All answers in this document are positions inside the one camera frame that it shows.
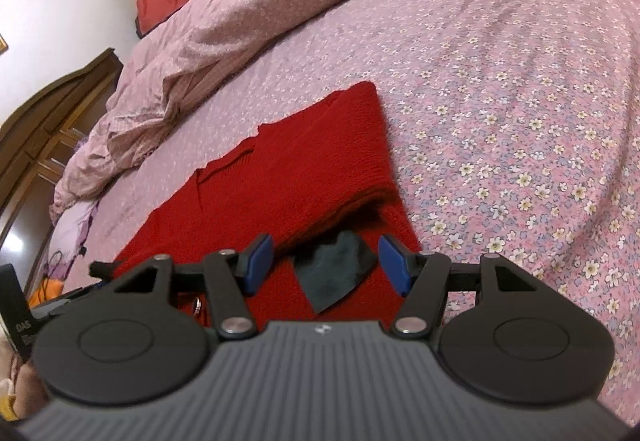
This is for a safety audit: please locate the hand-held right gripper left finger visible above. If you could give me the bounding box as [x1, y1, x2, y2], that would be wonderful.
[112, 233, 275, 340]

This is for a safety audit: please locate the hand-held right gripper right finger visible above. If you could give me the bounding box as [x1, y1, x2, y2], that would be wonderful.
[378, 235, 539, 340]

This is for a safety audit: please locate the dark grey cloth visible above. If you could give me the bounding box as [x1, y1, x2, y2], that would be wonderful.
[292, 230, 378, 315]

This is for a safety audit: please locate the red knitted sweater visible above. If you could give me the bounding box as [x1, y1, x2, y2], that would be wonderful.
[114, 81, 423, 328]

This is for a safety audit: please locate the orange cloth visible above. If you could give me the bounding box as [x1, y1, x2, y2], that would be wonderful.
[27, 271, 67, 309]

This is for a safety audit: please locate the light purple pillow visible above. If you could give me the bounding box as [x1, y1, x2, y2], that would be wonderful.
[50, 198, 101, 272]

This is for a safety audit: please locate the brown wooden wardrobe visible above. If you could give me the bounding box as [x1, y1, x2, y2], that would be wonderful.
[0, 48, 124, 247]

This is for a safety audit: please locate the pink floral bed sheet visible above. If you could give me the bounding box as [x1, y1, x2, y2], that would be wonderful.
[65, 0, 640, 422]

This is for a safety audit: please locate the pink crinkled duvet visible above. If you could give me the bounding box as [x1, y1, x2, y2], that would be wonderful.
[50, 0, 493, 222]

